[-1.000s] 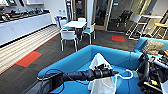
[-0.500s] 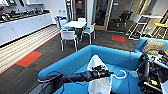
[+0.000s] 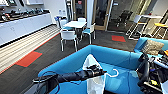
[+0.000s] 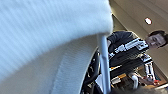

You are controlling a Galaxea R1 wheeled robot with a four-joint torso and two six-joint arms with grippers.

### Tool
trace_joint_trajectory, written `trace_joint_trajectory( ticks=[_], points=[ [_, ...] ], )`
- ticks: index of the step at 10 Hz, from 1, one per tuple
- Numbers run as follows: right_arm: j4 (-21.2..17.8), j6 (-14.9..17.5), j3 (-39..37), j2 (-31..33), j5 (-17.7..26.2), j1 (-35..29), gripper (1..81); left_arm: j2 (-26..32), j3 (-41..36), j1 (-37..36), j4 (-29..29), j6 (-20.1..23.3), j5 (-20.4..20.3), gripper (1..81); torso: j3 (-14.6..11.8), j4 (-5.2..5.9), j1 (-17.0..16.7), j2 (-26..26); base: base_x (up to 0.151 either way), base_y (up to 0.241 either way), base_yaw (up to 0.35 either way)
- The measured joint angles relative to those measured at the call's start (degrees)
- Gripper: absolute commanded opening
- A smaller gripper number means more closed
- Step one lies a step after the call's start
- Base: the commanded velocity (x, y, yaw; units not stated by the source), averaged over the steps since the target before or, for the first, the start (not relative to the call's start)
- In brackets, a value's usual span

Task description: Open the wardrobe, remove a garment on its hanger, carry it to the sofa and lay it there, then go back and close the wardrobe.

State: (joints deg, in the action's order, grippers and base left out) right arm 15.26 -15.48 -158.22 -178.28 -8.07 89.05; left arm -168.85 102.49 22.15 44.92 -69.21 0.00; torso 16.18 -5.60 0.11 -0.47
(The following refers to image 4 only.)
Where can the person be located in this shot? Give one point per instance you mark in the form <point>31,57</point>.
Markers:
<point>130,53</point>

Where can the round ceiling light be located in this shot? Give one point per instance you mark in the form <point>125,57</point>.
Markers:
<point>148,21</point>

